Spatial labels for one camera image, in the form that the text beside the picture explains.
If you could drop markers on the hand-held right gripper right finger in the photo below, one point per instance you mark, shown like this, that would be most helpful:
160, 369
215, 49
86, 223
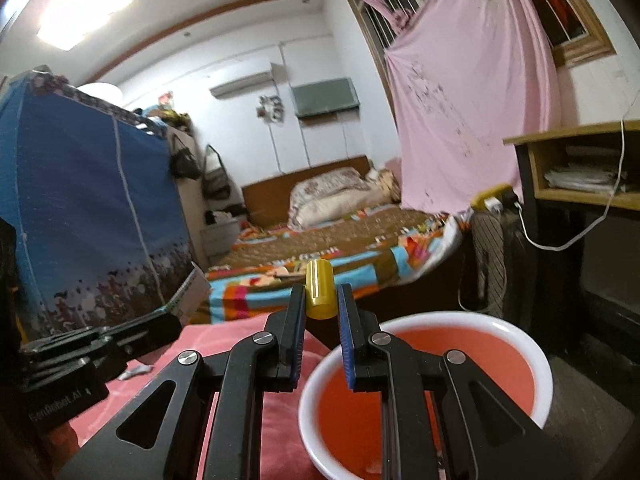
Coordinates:
345, 340

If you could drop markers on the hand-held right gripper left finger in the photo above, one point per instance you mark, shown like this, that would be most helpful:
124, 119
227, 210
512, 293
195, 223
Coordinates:
298, 340

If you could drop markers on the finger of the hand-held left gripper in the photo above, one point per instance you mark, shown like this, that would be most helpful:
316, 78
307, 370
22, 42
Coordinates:
147, 335

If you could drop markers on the yellow plastic cylinder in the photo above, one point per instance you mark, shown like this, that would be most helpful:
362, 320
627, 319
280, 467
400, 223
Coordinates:
320, 290

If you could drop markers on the white carton box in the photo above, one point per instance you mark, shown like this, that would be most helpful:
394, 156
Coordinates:
192, 292

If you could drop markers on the red basin with white rim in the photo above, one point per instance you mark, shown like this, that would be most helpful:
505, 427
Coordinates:
480, 360

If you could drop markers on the small white wrapper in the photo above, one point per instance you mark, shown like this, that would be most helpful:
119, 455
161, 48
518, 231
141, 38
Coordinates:
136, 372

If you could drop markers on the bed with striped blanket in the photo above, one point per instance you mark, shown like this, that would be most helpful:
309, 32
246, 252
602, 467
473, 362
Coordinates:
325, 245

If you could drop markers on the white nightstand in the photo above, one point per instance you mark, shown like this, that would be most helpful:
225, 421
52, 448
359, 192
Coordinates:
220, 242

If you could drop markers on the beige pillow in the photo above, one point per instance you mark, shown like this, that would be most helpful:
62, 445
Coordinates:
335, 210

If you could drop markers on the beige cabinet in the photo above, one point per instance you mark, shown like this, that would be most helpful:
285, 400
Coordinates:
192, 210

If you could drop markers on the dark clothes on nightstand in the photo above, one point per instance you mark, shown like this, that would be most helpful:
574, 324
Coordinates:
225, 215

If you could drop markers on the wooden bed headboard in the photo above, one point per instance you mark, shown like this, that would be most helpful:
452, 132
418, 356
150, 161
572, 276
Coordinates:
270, 195

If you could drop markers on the blue fabric wardrobe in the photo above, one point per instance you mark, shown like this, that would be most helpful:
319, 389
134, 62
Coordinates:
75, 200

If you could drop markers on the floral pillow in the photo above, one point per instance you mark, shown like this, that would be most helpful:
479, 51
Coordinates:
325, 186

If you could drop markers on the beige patterned cushion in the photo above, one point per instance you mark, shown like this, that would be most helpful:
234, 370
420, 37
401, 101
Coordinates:
381, 179

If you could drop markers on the striped chair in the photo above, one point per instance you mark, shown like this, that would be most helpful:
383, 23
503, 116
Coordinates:
492, 260

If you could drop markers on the grey hanging bag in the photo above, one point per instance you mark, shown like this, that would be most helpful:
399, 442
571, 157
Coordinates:
216, 180

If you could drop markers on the black hanging bag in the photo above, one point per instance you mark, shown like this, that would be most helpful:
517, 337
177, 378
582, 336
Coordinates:
185, 162

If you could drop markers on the yellow power strip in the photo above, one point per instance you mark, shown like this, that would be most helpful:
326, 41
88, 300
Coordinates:
482, 195

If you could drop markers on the white charger plug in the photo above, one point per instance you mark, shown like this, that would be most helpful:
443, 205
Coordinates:
494, 205

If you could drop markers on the pile of clothes on cabinet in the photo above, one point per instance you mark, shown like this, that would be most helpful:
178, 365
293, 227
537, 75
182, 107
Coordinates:
165, 115

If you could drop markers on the white round lamp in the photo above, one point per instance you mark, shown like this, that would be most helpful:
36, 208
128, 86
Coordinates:
102, 94

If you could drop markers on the wooden desk with shelf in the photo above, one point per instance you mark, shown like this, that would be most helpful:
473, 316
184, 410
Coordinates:
532, 170

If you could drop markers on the pink hanging sheet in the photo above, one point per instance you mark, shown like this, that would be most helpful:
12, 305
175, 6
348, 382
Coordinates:
465, 110

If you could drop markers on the white air conditioner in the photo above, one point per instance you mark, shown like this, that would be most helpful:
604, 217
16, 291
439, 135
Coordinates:
240, 82

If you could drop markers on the stack of papers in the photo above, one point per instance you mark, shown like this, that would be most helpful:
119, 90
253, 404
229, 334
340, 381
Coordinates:
580, 177

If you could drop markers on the square ceiling light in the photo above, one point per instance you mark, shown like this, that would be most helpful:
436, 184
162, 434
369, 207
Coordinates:
85, 5

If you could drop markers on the wall photos cluster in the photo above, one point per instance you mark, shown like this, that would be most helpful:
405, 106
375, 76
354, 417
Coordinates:
269, 107

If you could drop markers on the grey-green wall panel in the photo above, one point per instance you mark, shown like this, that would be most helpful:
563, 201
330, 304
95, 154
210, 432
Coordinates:
325, 97

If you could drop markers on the barred window with wooden frame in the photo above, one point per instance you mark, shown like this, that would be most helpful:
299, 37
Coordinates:
592, 35

